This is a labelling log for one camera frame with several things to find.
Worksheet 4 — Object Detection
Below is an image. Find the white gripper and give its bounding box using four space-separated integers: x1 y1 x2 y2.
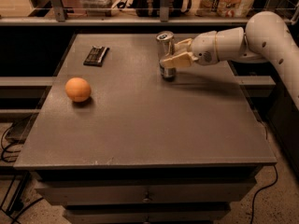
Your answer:
160 31 219 68

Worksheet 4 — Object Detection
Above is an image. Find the silver redbull can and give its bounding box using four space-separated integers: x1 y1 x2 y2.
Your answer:
156 31 177 81

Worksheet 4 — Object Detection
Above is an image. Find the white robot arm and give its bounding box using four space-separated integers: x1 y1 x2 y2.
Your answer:
159 11 299 108

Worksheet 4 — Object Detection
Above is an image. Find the black backpack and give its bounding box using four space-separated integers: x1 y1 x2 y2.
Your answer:
117 0 192 17

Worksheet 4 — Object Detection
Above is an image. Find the colourful snack bag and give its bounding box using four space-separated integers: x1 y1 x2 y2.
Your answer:
196 0 254 18

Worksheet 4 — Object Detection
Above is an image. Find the dark chocolate bar wrapper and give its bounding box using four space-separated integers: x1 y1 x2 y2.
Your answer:
83 47 109 67

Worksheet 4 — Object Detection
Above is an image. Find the orange ball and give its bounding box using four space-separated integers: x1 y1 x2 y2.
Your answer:
64 77 92 103

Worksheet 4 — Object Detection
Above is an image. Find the grey drawer cabinet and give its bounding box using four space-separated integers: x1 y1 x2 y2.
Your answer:
13 32 278 224

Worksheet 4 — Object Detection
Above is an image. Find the metal railing shelf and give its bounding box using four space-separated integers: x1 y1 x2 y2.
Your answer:
0 0 299 27

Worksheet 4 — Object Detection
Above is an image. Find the upper grey drawer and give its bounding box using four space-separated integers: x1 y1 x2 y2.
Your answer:
36 178 256 206

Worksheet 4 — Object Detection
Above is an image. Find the grey drawer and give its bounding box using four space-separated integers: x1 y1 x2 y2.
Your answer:
36 178 256 206
64 203 230 224

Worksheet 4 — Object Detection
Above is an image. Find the lower grey drawer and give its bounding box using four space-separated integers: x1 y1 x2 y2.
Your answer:
64 203 230 224

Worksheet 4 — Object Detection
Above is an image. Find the black floor cable right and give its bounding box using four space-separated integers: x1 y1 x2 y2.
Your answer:
249 165 278 224

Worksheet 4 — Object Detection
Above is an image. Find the black floor cables left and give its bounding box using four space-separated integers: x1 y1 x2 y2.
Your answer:
0 115 45 224

